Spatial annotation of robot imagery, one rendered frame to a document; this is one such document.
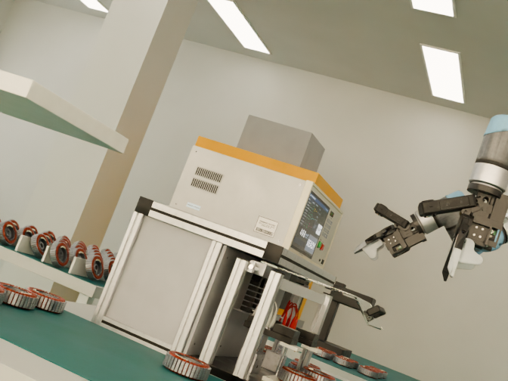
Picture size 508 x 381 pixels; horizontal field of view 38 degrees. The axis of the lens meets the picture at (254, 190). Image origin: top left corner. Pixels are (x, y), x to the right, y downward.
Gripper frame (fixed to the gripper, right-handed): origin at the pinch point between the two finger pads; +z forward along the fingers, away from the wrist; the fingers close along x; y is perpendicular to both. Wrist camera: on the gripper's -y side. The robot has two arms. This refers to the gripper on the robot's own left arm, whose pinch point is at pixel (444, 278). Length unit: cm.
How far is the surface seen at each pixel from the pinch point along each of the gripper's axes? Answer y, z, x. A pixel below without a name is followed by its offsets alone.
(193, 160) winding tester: -75, -12, 52
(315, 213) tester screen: -36, -10, 60
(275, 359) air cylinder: -35, 34, 75
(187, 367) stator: -46, 38, 14
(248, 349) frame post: -38, 31, 35
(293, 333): -30, 24, 50
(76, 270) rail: -138, 38, 152
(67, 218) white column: -262, 22, 390
